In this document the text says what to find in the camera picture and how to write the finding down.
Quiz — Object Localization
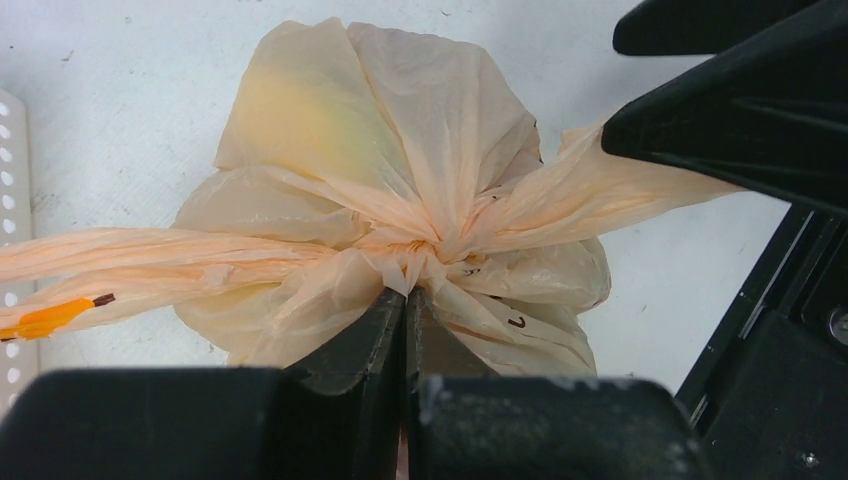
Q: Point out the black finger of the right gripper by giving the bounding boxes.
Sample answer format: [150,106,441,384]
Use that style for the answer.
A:
[601,0,847,215]

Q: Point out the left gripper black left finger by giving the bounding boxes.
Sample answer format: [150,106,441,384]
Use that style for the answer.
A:
[1,290,405,479]

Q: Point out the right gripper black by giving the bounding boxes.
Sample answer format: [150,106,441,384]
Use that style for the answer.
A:
[676,206,847,479]

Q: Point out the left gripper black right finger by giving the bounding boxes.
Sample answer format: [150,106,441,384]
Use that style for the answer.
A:
[405,288,712,479]

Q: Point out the translucent orange plastic bag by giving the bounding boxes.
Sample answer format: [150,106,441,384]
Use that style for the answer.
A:
[1,19,734,376]

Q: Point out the white perforated plastic basket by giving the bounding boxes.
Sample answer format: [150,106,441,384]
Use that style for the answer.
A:
[0,89,41,419]

